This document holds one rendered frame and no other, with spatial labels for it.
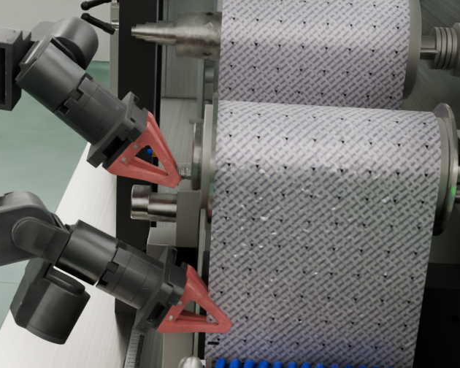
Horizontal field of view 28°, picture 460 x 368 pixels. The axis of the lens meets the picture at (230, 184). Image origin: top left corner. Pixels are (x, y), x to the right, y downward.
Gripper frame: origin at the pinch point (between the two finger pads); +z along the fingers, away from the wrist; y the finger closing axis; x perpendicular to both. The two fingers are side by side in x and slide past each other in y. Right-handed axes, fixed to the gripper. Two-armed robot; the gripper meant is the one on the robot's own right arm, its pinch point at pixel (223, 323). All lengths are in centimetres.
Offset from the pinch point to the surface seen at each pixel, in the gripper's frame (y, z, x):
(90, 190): -83, -15, -28
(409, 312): 0.2, 16.9, 11.6
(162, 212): -7.9, -11.2, 5.1
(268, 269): 0.2, 0.8, 8.3
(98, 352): -21.7, -6.7, -23.5
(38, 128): -406, -40, -144
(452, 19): -39, 14, 39
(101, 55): -556, -30, -129
